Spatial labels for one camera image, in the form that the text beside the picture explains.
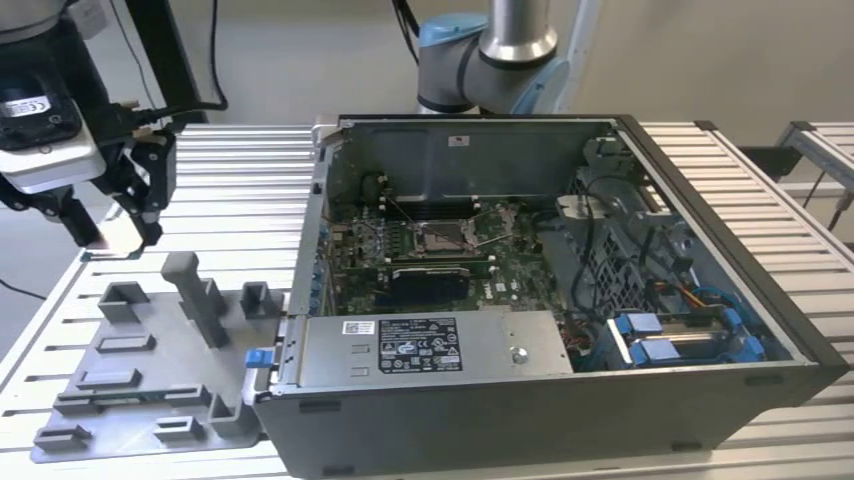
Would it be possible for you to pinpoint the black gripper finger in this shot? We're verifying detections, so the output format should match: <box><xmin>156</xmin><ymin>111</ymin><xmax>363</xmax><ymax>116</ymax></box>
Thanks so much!
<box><xmin>116</xmin><ymin>130</ymin><xmax>179</xmax><ymax>249</ymax></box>
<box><xmin>0</xmin><ymin>184</ymin><xmax>100</xmax><ymax>247</ymax></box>

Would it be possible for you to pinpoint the silver CPU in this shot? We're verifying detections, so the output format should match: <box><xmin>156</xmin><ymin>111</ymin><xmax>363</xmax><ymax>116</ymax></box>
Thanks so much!
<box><xmin>84</xmin><ymin>214</ymin><xmax>145</xmax><ymax>259</ymax></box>

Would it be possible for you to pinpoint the black RAM slot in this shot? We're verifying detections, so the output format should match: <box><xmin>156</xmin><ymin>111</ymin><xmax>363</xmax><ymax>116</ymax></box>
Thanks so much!
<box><xmin>379</xmin><ymin>196</ymin><xmax>480</xmax><ymax>207</ymax></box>

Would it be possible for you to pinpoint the CPU socket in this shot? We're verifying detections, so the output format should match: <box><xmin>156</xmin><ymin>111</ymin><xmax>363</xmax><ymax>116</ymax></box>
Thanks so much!
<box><xmin>412</xmin><ymin>221</ymin><xmax>479</xmax><ymax>257</ymax></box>

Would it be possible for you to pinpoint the gray plastic parts rack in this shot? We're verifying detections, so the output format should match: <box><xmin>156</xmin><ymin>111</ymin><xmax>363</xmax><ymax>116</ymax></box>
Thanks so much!
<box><xmin>30</xmin><ymin>251</ymin><xmax>289</xmax><ymax>464</ymax></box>

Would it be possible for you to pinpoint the black heatsink block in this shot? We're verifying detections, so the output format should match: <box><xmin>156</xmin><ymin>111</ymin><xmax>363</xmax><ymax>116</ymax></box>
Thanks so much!
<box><xmin>359</xmin><ymin>171</ymin><xmax>389</xmax><ymax>204</ymax></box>

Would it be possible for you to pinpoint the thin metal locking lever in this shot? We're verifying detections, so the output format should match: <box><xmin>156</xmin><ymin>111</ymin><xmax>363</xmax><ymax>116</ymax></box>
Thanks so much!
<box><xmin>388</xmin><ymin>195</ymin><xmax>420</xmax><ymax>225</ymax></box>

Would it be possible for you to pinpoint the silver power supply unit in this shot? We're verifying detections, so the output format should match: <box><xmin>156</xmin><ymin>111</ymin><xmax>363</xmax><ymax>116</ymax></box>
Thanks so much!
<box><xmin>296</xmin><ymin>311</ymin><xmax>576</xmax><ymax>390</ymax></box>

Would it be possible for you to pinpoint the black expansion card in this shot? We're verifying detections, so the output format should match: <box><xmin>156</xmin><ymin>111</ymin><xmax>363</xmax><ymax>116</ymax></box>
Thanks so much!
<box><xmin>384</xmin><ymin>266</ymin><xmax>472</xmax><ymax>305</ymax></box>

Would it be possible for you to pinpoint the metal socket cover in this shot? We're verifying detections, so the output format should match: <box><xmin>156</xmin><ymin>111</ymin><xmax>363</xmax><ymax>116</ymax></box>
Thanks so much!
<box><xmin>465</xmin><ymin>209</ymin><xmax>520</xmax><ymax>250</ymax></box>

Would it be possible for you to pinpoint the green motherboard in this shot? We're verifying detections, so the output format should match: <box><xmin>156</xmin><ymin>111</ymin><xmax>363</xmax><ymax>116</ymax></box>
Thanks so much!
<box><xmin>321</xmin><ymin>198</ymin><xmax>570</xmax><ymax>317</ymax></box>

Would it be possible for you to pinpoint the open dark gray PC case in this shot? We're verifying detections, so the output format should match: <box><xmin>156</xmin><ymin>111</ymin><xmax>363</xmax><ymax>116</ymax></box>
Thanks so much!
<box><xmin>252</xmin><ymin>113</ymin><xmax>852</xmax><ymax>477</ymax></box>

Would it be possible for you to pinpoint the gray plastic drive cage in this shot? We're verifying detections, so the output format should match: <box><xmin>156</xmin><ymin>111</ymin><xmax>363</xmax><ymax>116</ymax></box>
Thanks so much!
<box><xmin>538</xmin><ymin>164</ymin><xmax>676</xmax><ymax>322</ymax></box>

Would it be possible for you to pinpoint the blue disk carrier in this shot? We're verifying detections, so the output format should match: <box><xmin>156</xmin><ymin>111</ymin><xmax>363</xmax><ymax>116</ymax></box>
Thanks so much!
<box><xmin>608</xmin><ymin>309</ymin><xmax>742</xmax><ymax>335</ymax></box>
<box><xmin>628</xmin><ymin>332</ymin><xmax>767</xmax><ymax>365</ymax></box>

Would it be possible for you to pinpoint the aluminium side table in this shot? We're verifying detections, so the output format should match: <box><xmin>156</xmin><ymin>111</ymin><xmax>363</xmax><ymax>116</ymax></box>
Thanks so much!
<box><xmin>776</xmin><ymin>119</ymin><xmax>854</xmax><ymax>187</ymax></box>

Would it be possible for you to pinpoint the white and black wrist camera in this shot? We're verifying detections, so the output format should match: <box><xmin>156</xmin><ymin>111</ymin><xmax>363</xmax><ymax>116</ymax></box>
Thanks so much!
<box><xmin>0</xmin><ymin>85</ymin><xmax>109</xmax><ymax>195</ymax></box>

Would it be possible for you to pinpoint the black frame post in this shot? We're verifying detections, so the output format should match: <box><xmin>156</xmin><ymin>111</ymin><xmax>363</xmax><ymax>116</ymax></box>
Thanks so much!
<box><xmin>125</xmin><ymin>0</ymin><xmax>209</xmax><ymax>124</ymax></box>

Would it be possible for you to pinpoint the black floor cable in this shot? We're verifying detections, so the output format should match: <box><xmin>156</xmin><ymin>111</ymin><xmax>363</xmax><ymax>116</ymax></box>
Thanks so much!
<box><xmin>0</xmin><ymin>277</ymin><xmax>49</xmax><ymax>302</ymax></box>

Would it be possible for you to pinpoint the black camera cable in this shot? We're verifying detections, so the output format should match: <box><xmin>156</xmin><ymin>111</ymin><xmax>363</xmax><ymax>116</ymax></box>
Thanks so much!
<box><xmin>109</xmin><ymin>0</ymin><xmax>231</xmax><ymax>137</ymax></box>

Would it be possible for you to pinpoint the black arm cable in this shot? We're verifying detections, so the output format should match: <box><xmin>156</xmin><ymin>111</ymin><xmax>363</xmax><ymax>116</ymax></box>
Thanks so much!
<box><xmin>389</xmin><ymin>0</ymin><xmax>424</xmax><ymax>66</ymax></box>

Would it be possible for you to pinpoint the white cable connector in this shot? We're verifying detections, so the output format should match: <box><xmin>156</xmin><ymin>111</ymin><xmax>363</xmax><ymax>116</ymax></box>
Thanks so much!
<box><xmin>555</xmin><ymin>195</ymin><xmax>590</xmax><ymax>220</ymax></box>

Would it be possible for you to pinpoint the black wire in case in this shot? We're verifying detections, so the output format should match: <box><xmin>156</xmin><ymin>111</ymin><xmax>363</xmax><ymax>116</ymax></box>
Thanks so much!
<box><xmin>630</xmin><ymin>187</ymin><xmax>655</xmax><ymax>269</ymax></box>
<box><xmin>574</xmin><ymin>192</ymin><xmax>606</xmax><ymax>314</ymax></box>

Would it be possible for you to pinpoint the yellow and red wire bundle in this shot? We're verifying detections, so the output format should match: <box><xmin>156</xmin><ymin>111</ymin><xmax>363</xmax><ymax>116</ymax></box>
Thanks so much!
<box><xmin>655</xmin><ymin>282</ymin><xmax>710</xmax><ymax>312</ymax></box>

